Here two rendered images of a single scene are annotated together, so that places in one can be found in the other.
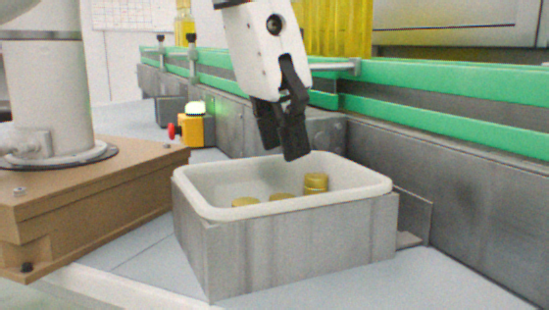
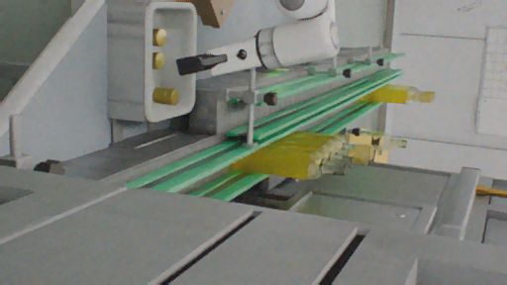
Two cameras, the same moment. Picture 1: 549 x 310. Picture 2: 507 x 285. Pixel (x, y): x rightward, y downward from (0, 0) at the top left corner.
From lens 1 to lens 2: 0.78 m
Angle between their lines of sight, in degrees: 14
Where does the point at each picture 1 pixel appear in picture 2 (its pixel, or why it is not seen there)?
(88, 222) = not seen: outside the picture
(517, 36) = not seen: hidden behind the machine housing
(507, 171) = (137, 164)
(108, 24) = (492, 46)
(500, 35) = not seen: hidden behind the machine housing
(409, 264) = (100, 122)
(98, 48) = (463, 30)
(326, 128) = (210, 118)
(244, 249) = (130, 21)
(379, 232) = (123, 107)
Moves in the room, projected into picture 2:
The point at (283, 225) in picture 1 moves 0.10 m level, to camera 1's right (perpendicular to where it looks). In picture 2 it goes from (138, 45) to (124, 97)
